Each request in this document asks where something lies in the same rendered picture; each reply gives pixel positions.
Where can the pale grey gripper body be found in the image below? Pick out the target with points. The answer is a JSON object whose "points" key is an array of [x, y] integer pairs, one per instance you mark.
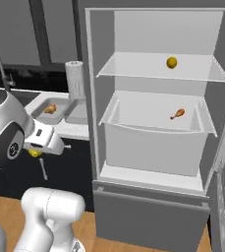
{"points": [[53, 146]]}

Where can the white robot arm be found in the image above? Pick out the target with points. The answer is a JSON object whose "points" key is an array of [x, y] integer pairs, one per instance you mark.
{"points": [[6, 131]]}

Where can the yellow lemon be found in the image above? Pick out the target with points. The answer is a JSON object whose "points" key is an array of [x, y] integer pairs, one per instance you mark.
{"points": [[171, 62], [35, 153]]}

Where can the brown chicken drumstick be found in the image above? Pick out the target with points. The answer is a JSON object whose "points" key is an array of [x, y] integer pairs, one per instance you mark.
{"points": [[50, 108], [179, 113]]}

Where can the grey tupperware container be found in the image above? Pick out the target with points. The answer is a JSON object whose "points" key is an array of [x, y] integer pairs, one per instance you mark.
{"points": [[79, 113], [60, 105]]}

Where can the black base cupboard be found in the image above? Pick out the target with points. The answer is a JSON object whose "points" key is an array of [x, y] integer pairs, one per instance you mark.
{"points": [[71, 174]]}

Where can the dark sink basin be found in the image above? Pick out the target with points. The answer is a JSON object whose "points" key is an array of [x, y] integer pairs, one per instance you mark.
{"points": [[25, 96]]}

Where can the grey fridge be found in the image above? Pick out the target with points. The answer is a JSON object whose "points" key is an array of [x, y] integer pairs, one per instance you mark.
{"points": [[97, 98]]}

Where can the white paper towel roll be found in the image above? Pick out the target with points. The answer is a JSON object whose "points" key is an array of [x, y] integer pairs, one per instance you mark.
{"points": [[74, 78]]}

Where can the grey curved sink tap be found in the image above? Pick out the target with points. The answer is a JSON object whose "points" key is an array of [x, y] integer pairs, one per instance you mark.
{"points": [[0, 65]]}

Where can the white fridge crisper drawer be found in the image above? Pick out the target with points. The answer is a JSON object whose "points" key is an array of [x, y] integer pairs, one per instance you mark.
{"points": [[150, 147]]}

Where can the clear glass fridge shelf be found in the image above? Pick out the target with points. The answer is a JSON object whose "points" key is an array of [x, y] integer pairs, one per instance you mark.
{"points": [[143, 65]]}

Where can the grey fridge freezer drawer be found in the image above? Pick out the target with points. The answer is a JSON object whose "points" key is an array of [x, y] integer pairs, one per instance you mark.
{"points": [[150, 220]]}

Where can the grey wall cupboard door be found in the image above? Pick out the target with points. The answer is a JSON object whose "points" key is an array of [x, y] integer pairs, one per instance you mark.
{"points": [[9, 29], [60, 29]]}

